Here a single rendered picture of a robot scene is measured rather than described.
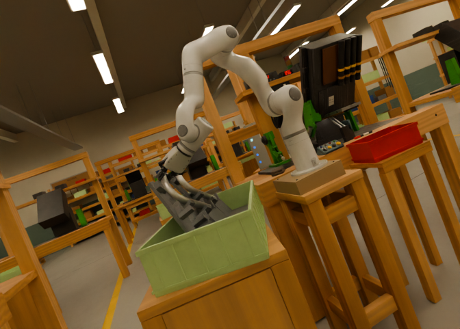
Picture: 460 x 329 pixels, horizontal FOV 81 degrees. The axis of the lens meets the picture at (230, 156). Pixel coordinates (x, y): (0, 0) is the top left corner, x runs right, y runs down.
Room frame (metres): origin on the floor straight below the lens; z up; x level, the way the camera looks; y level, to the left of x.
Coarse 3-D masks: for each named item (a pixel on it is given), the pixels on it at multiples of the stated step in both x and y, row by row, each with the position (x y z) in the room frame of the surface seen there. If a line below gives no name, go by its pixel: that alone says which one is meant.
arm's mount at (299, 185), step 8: (336, 160) 1.28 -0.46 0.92; (320, 168) 1.25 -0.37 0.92; (328, 168) 1.24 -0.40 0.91; (336, 168) 1.25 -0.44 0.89; (288, 176) 1.38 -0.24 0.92; (296, 176) 1.29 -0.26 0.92; (304, 176) 1.22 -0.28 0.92; (312, 176) 1.21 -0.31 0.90; (320, 176) 1.22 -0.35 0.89; (328, 176) 1.23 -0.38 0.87; (336, 176) 1.24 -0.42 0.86; (280, 184) 1.36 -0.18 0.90; (288, 184) 1.27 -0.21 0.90; (296, 184) 1.19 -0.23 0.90; (304, 184) 1.20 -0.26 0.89; (312, 184) 1.21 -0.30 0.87; (320, 184) 1.22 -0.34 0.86; (280, 192) 1.40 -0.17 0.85; (288, 192) 1.30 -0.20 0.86; (296, 192) 1.22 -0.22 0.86; (304, 192) 1.20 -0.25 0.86
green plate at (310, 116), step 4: (304, 104) 2.04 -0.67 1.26; (308, 104) 1.98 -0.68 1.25; (304, 108) 2.04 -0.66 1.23; (308, 108) 1.98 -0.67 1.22; (312, 108) 1.97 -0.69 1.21; (304, 112) 2.05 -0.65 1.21; (308, 112) 1.99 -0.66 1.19; (312, 112) 1.95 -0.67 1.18; (304, 116) 2.05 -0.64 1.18; (308, 116) 2.00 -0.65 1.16; (312, 116) 1.95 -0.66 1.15; (316, 116) 1.97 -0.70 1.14; (320, 116) 1.98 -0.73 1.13; (308, 120) 2.00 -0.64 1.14; (312, 120) 1.95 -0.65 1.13; (316, 120) 1.97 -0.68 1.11; (320, 120) 1.97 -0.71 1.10; (308, 124) 2.01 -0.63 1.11
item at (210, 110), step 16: (336, 32) 2.49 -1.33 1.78; (240, 80) 2.30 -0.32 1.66; (208, 96) 2.19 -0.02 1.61; (368, 96) 2.51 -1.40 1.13; (208, 112) 2.17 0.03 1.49; (256, 112) 2.26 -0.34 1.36; (368, 112) 2.49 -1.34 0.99; (224, 128) 2.19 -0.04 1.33; (272, 128) 2.28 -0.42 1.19; (224, 144) 2.18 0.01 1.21; (224, 160) 2.24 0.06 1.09; (272, 160) 2.29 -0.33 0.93; (240, 176) 2.19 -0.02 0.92
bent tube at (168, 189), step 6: (156, 174) 1.22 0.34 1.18; (162, 180) 1.19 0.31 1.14; (168, 186) 1.15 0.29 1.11; (168, 192) 1.14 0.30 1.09; (174, 192) 1.14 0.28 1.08; (174, 198) 1.15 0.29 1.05; (180, 198) 1.15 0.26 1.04; (186, 198) 1.16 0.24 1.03; (198, 204) 1.21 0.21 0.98; (204, 204) 1.24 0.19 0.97
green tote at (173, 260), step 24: (240, 192) 1.46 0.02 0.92; (240, 216) 0.85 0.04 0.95; (168, 240) 0.88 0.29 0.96; (192, 240) 0.87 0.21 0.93; (216, 240) 0.87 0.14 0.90; (240, 240) 0.86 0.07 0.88; (264, 240) 0.89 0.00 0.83; (144, 264) 0.89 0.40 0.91; (168, 264) 0.89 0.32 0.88; (192, 264) 0.88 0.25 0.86; (216, 264) 0.87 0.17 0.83; (240, 264) 0.86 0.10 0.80; (168, 288) 0.88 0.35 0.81
